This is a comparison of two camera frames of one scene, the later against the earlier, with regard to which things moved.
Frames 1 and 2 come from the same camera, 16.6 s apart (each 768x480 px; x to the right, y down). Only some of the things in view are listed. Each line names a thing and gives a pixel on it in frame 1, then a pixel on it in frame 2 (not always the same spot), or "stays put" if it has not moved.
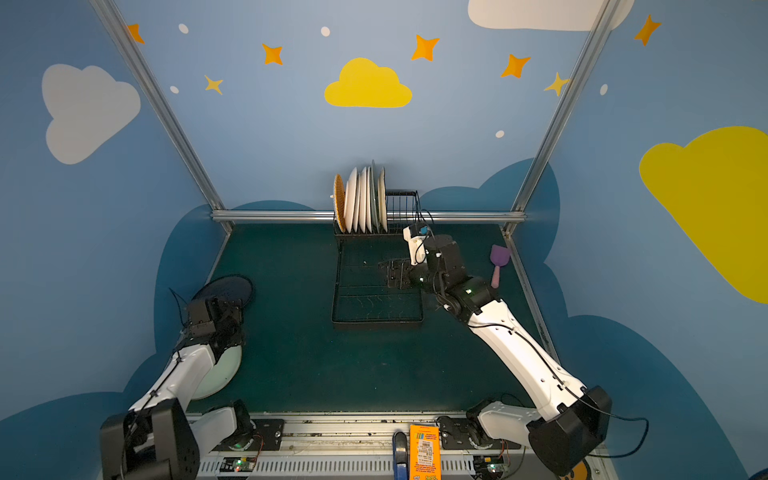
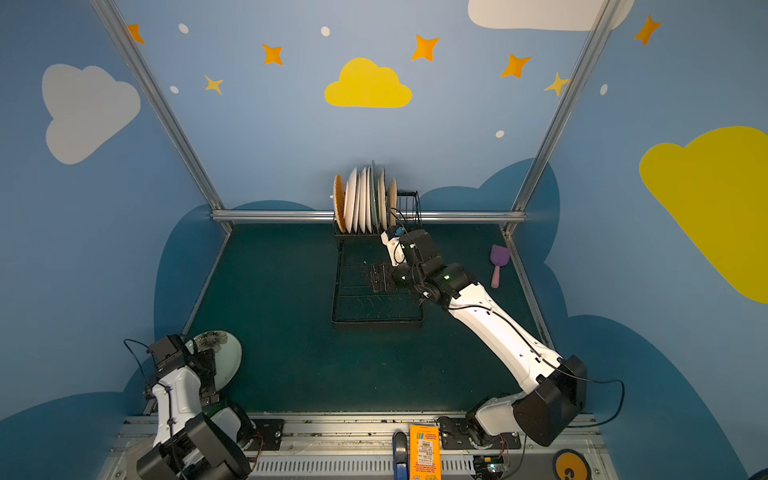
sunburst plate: (357, 203) stays put
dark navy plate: (230, 286) to (392, 203)
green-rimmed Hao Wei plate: (351, 199) stays put
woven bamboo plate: (339, 203) stays put
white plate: (368, 199) stays put
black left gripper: (222, 306) to (201, 365)
